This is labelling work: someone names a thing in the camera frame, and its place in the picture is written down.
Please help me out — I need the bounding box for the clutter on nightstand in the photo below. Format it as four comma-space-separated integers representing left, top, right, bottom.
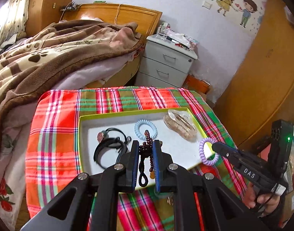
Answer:
156, 23, 198, 50

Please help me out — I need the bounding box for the wooden headboard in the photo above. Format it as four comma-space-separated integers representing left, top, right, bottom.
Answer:
63, 3, 162, 38

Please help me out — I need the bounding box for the yellow-green shallow box tray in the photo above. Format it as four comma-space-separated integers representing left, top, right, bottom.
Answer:
77, 107, 208, 175

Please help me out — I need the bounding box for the black cord with round charm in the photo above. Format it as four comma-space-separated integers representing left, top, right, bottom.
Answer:
96, 127, 133, 150

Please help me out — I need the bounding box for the black wristband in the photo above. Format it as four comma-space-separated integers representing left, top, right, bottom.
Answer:
93, 137, 128, 169

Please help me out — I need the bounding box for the wooden door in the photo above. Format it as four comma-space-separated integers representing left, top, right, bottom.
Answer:
214, 0, 294, 150

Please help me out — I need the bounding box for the grey two-drawer nightstand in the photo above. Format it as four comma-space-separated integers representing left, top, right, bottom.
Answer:
135, 35, 198, 88

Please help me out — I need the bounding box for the light blue spiral hair tie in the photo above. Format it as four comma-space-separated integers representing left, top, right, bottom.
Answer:
134, 119, 159, 141

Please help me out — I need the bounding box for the patterned window curtain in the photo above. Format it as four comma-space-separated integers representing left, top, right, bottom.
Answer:
0, 0, 30, 47

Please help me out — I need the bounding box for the floral white bed sheet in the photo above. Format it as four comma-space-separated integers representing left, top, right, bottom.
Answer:
0, 52, 138, 230

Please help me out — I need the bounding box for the beige translucent hair claw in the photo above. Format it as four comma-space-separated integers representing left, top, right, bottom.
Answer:
163, 110, 198, 142

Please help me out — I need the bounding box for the dark red bead bracelet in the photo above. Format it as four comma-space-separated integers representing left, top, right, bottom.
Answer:
138, 129, 163, 179

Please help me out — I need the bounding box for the person's right hand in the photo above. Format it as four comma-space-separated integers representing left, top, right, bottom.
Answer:
243, 182, 280, 215

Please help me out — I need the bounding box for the wooden wardrobe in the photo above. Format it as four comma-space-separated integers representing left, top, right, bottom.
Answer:
25, 0, 72, 37

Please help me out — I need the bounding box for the brown paw print blanket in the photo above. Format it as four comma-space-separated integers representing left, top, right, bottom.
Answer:
0, 19, 142, 150

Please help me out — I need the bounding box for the purple spiral hair tie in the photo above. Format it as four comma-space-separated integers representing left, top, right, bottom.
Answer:
198, 137, 220, 167

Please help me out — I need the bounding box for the red green plaid cloth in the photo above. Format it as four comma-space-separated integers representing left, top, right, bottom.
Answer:
25, 87, 246, 230

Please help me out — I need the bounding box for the orange box on floor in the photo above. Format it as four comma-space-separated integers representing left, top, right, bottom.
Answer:
183, 74, 211, 94

